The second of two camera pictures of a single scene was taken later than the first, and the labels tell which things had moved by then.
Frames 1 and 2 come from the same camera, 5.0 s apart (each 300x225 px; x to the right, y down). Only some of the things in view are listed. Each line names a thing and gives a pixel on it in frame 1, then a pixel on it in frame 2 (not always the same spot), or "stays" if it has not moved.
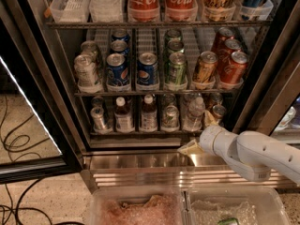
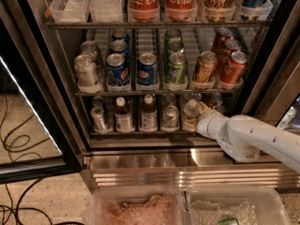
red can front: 232,72 stays
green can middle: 175,45 stays
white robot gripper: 206,140 to 208,122
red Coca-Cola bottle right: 180,3 stays
